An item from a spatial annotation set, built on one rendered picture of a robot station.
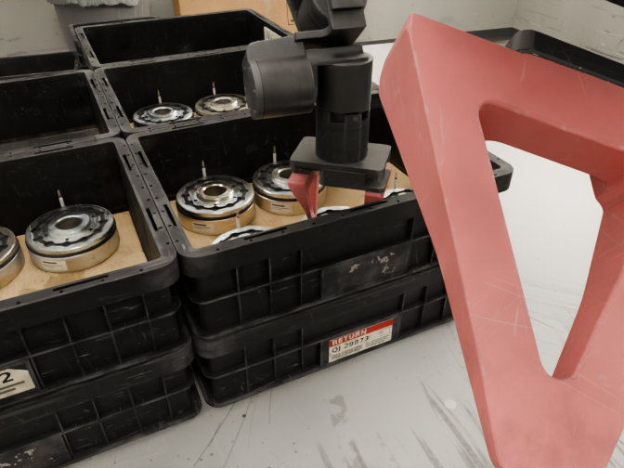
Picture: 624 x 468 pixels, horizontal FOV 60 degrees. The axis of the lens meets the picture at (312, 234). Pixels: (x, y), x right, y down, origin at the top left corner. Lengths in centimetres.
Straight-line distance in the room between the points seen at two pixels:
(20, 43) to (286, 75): 346
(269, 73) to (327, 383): 37
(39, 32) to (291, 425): 347
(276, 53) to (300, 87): 4
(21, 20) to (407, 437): 356
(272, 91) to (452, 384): 41
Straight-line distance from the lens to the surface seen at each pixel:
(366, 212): 56
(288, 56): 55
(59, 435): 63
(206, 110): 100
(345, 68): 54
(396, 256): 63
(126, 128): 78
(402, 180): 83
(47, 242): 70
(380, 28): 430
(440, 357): 73
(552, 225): 103
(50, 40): 391
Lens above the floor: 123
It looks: 35 degrees down
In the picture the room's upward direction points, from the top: straight up
